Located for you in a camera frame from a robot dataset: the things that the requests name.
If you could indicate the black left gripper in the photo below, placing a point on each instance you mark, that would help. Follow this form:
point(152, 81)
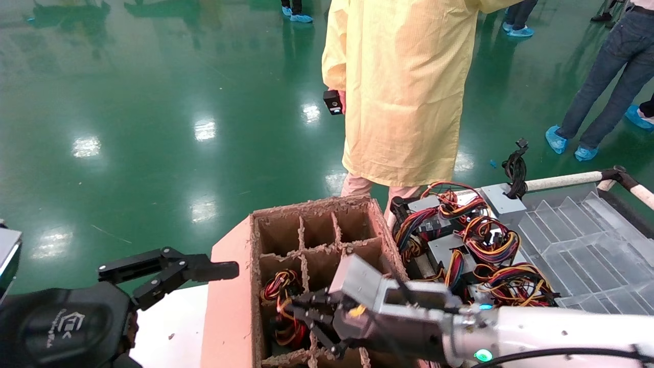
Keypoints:
point(61, 329)

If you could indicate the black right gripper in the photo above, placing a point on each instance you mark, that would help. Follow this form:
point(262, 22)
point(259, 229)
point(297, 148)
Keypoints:
point(398, 337)

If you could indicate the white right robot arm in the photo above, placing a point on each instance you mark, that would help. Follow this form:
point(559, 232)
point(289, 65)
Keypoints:
point(562, 327)

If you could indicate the grey power supply held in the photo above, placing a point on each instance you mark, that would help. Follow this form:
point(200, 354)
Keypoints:
point(357, 278)

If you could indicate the brown cardboard divider box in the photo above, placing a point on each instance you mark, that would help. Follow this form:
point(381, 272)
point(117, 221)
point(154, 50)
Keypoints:
point(230, 306)

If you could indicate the black handheld remote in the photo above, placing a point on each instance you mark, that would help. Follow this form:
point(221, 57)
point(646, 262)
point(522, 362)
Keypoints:
point(333, 102)

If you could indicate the person in yellow coat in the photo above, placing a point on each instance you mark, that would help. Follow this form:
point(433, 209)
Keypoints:
point(403, 87)

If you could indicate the clear acrylic divided tray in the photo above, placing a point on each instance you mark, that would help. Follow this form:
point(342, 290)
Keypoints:
point(587, 255)

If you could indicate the white foam-wrapped pipe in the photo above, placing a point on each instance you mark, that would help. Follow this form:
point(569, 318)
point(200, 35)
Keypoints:
point(562, 181)
point(645, 194)

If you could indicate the person with blue shoe covers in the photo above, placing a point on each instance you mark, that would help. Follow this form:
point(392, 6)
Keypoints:
point(518, 18)
point(299, 15)

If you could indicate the black pipe joint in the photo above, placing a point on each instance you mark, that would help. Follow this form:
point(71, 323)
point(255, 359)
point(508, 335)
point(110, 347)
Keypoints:
point(621, 176)

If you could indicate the person in blue jeans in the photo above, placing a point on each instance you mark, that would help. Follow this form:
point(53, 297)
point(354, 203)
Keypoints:
point(613, 76)

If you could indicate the person in black shoes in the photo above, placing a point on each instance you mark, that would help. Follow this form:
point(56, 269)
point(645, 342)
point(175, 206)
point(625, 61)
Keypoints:
point(603, 15)

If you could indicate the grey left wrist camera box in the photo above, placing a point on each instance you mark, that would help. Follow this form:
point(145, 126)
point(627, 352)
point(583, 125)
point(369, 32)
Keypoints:
point(10, 255)

